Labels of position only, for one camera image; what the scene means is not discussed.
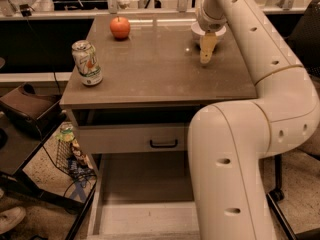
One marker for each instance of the white shoe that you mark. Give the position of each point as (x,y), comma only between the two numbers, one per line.
(11,218)

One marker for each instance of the white ceramic bowl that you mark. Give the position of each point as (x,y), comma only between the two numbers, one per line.
(197,32)

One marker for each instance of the grey drawer cabinet table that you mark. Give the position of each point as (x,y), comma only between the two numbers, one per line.
(155,76)

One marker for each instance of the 7up soda can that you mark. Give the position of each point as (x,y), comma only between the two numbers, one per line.
(84,55)

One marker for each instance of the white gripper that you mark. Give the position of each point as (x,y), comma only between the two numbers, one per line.
(210,24)

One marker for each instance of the grey closed drawer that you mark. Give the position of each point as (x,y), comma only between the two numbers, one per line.
(107,139)

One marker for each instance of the wire basket with snacks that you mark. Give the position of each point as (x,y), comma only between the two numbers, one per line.
(70,157)

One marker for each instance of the black drawer handle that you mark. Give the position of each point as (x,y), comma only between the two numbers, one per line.
(163,145)

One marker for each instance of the red apple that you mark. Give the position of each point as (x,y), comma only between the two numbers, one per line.
(120,27)

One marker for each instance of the brown leather bag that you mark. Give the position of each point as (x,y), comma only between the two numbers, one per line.
(32,113)

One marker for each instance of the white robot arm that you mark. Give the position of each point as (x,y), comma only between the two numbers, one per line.
(227,140)

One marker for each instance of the black side table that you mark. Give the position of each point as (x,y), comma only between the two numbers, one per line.
(55,203)

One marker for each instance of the open bottom drawer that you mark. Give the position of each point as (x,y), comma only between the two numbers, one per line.
(143,196)

